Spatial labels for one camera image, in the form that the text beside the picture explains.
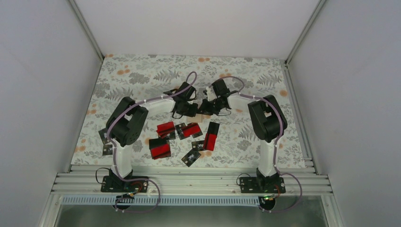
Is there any beige leather card holder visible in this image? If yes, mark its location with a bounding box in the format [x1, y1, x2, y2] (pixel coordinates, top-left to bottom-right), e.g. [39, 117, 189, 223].
[186, 114, 211, 123]

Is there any black card by left arm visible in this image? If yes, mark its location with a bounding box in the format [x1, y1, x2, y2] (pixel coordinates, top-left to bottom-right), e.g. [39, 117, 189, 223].
[102, 144, 113, 156]

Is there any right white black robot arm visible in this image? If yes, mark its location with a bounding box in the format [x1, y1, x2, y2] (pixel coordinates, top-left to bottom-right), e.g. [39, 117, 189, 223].
[198, 79, 288, 192]

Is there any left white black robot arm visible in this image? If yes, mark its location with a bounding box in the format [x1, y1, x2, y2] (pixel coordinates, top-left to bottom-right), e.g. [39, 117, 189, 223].
[106, 82, 197, 192]

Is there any plain black card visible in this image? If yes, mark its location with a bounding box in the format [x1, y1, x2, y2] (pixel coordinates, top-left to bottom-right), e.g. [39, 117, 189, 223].
[207, 122, 220, 136]

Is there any red card right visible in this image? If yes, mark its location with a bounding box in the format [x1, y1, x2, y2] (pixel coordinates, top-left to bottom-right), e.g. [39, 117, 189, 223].
[203, 133, 217, 151]

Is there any red black card centre top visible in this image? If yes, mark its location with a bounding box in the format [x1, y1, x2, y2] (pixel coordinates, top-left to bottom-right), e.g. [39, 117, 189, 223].
[175, 122, 203, 140]

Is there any red card upper left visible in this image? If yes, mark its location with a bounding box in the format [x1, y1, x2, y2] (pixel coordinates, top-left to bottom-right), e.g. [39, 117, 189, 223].
[157, 121, 175, 138]

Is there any black chip cards cluster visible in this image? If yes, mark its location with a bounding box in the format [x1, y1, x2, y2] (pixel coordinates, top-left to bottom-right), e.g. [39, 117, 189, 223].
[181, 140, 204, 167]

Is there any black red card left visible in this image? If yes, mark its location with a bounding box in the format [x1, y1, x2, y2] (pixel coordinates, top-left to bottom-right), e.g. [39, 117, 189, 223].
[149, 138, 171, 160]

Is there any floral patterned table mat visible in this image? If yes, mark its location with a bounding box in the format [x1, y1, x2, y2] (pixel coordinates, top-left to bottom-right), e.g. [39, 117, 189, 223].
[71, 54, 305, 169]

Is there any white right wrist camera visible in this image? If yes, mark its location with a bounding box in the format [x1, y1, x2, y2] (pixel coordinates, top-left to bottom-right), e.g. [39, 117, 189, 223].
[203, 87, 217, 102]

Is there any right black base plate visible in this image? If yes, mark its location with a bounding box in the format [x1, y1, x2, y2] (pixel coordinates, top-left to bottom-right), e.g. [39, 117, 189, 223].
[240, 177, 286, 194]

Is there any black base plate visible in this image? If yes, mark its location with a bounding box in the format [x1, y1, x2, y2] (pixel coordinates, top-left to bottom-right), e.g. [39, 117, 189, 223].
[100, 176, 149, 193]
[240, 177, 286, 194]

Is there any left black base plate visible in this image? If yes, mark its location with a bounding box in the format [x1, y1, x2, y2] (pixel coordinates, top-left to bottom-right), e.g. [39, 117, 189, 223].
[100, 176, 149, 193]

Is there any aluminium rail frame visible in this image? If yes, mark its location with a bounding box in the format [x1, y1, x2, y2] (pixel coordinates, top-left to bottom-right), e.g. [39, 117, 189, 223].
[39, 165, 343, 227]

